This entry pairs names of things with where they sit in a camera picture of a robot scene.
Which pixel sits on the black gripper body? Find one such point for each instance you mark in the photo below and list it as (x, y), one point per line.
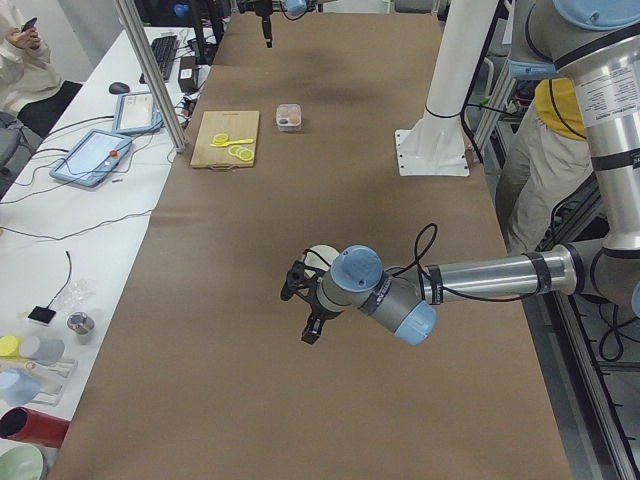
(317, 313)

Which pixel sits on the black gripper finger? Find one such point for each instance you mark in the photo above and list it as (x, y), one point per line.
(312, 330)
(290, 286)

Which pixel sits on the clear plastic egg box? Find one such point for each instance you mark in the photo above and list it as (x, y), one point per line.
(289, 117)

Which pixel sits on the second robot arm gripper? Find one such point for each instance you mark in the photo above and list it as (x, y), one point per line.
(292, 9)

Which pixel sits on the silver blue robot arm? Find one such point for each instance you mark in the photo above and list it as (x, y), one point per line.
(584, 121)

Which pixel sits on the black power adapter box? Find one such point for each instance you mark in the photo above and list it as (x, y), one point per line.
(188, 77)

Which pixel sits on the white ceramic bowl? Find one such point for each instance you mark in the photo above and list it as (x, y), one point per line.
(320, 256)

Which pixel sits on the lemon slice front pair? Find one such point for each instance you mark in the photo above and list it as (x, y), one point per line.
(221, 139)

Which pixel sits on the wooden cutting board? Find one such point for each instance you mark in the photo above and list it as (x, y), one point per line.
(239, 124)

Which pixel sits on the far teach pendant tablet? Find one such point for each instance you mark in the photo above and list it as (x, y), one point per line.
(136, 113)

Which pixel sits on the teach pendant tablet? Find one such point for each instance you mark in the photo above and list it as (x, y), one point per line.
(136, 113)
(92, 159)

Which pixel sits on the near teach pendant tablet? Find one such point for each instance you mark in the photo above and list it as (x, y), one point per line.
(92, 159)

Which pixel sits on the grey cup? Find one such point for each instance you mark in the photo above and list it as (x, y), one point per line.
(46, 351)

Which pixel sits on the small black square device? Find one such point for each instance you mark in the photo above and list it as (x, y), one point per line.
(42, 315)

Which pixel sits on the black computer mouse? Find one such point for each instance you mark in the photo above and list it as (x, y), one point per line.
(117, 88)

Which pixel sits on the black keyboard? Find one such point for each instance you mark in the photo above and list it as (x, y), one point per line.
(164, 49)

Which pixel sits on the person in yellow shirt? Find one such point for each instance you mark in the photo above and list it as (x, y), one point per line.
(547, 161)

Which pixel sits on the yellow cup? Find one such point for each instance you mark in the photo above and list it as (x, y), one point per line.
(10, 346)

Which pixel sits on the light blue cup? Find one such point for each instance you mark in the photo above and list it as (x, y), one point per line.
(18, 387)

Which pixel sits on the red cylinder cup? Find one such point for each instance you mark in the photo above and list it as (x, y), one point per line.
(30, 426)

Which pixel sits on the green bowl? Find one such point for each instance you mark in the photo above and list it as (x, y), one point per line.
(23, 462)

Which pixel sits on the person in white sweater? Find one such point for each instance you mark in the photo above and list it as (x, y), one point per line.
(31, 89)

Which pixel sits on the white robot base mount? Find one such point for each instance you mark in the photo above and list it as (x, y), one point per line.
(435, 145)

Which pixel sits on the aluminium frame post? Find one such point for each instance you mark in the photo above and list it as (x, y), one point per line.
(133, 26)

